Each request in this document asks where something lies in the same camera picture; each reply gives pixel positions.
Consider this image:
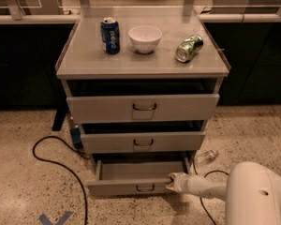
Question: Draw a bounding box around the dark counter right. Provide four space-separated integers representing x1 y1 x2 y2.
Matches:
203 20 281 106

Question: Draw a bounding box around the blue Pepsi can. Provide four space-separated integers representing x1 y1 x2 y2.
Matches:
100 17 120 54

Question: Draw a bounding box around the grey middle drawer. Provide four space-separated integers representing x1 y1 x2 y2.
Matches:
81 131 205 154

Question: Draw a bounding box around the grey bottom drawer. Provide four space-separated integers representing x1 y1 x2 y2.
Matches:
87 157 190 196

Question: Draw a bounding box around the crushed green soda can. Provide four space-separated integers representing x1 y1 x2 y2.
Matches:
175 35 203 63

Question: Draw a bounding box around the blue power adapter box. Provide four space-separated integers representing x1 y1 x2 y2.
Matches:
70 127 82 150

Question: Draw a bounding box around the grey top drawer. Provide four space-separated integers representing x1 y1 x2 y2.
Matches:
67 94 219 124

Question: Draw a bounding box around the black cable left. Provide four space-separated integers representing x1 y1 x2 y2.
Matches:
31 135 91 225

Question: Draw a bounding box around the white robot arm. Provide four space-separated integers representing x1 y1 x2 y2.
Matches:
166 161 281 225

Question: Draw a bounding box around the black cable right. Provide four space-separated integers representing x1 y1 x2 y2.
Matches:
192 162 230 225

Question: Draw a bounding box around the grey drawer cabinet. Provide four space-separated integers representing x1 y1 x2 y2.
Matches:
54 6 231 173

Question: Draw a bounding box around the white bowl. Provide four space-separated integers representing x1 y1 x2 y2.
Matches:
128 25 162 53

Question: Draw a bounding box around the black cable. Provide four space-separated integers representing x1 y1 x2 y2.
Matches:
192 162 230 225
31 135 91 225

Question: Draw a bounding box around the grey drawer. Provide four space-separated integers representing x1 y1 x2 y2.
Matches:
67 94 219 124
87 157 190 196
81 131 205 154

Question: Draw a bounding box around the dark counter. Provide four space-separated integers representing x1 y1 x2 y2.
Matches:
203 20 281 106
0 19 75 110

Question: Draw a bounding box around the dark counter left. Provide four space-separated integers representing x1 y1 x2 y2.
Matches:
0 19 75 110

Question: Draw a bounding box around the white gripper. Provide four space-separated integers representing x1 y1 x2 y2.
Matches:
166 172 191 193

